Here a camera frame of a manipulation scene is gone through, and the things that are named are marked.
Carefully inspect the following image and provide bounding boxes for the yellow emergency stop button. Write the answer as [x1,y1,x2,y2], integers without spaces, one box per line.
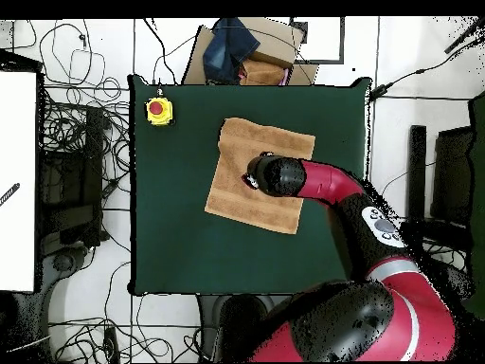
[144,97,176,127]

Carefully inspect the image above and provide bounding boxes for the black floor stand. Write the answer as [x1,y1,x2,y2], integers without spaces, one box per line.
[37,105,106,253]
[404,124,476,263]

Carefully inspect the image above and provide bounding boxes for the dark green table cloth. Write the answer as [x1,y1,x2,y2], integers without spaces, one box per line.
[449,90,485,320]
[127,74,373,299]

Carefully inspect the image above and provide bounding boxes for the orange folded cloth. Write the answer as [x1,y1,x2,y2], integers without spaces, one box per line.
[239,58,292,87]

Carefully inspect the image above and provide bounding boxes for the blue denim jeans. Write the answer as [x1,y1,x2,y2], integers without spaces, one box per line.
[202,17,261,85]

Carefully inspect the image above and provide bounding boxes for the white rectangular panel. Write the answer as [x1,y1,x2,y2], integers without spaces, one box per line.
[0,70,38,293]

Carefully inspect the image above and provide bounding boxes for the gray floor leg black knob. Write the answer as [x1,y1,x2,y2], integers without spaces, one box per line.
[45,246,90,276]
[435,261,476,302]

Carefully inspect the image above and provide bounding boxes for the black cable with adapter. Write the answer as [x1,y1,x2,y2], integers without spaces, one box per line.
[368,35,485,102]

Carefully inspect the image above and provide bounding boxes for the black rectangular frame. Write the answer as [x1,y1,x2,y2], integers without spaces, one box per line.
[290,16,347,65]

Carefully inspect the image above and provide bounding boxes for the brown cardboard box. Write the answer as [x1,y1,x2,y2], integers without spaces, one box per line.
[182,16,320,87]

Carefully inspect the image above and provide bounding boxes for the black pole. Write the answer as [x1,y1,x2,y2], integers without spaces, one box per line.
[443,16,485,55]

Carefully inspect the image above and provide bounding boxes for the black power strip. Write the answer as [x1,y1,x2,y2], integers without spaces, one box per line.
[103,326,121,363]

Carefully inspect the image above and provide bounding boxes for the tan terry towel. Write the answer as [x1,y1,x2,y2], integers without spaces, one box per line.
[204,117,316,235]

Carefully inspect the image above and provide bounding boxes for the gray pedestal foot black knob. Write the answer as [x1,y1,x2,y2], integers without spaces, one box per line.
[195,294,228,363]

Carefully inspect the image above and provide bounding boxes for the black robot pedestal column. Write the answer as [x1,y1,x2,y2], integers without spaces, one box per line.
[218,294,276,363]

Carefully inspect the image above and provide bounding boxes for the black striped rod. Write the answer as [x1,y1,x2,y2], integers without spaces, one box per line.
[0,182,21,209]

